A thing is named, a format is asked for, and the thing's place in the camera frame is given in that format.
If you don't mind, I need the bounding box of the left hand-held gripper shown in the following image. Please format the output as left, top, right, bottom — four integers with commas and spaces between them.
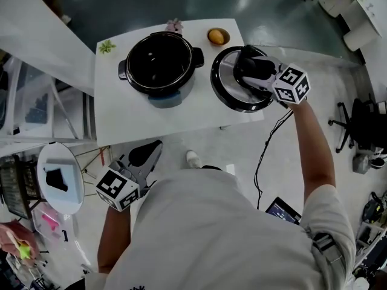
96, 140, 163, 213

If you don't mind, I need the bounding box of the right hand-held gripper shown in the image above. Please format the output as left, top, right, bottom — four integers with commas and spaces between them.
241, 56, 311, 108

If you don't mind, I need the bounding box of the silver black cooker lid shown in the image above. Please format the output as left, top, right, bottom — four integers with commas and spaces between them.
210, 45, 273, 114

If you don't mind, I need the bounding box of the dark blue pressure cooker pot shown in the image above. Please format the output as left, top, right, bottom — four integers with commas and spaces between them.
117, 31, 205, 109

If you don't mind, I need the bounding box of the person's right forearm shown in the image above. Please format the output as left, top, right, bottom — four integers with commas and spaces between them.
290, 100, 336, 199

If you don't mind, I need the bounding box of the person's left forearm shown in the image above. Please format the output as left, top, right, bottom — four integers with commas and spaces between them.
97, 205, 132, 274

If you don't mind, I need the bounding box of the person's right white shoe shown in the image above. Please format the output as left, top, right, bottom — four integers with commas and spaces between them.
186, 150, 203, 169

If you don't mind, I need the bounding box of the black cloth pouch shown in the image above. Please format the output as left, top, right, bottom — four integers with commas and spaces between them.
44, 167, 69, 193

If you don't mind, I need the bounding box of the round white side table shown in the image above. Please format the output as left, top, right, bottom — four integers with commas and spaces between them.
36, 141, 112, 216

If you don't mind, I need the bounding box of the pink plush toy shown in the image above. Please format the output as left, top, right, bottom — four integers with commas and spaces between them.
165, 18, 184, 34

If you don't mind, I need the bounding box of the white metal shelving rack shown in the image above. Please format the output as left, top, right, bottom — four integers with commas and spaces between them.
0, 50, 97, 147

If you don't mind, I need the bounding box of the person's white shirt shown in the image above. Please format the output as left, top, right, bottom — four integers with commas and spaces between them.
83, 167, 357, 290

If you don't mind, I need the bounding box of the clear plastic lidded box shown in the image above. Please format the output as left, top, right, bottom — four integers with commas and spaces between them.
31, 202, 79, 253

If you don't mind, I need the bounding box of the white desk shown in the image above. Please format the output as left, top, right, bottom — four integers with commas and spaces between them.
314, 0, 385, 53

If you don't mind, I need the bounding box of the black office chair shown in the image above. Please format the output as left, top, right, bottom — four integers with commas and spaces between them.
328, 94, 387, 154

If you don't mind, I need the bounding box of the pink paper star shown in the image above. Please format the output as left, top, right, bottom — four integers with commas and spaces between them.
42, 213, 60, 231

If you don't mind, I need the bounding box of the small green plant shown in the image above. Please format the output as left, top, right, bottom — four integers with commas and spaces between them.
99, 39, 117, 55

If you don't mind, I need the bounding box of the clear plastic storage bin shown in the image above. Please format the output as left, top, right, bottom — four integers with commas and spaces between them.
5, 56, 58, 135

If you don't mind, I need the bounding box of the black metal mesh chair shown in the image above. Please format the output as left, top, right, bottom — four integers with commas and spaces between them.
0, 154, 46, 220

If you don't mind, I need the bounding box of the grey cloth bag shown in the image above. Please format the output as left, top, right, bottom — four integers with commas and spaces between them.
352, 154, 372, 174

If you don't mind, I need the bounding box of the black tablet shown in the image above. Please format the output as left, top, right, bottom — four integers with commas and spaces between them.
265, 196, 302, 225

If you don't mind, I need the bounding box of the green paper star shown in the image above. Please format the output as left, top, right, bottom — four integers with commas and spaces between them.
18, 242, 33, 260

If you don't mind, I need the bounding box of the pink cloth bag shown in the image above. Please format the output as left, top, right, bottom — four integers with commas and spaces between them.
0, 219, 40, 265

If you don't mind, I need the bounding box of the black cable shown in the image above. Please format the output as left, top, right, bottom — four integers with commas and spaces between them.
253, 109, 294, 210

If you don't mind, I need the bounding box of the grey shoulder strap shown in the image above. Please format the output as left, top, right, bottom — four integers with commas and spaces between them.
308, 231, 345, 271

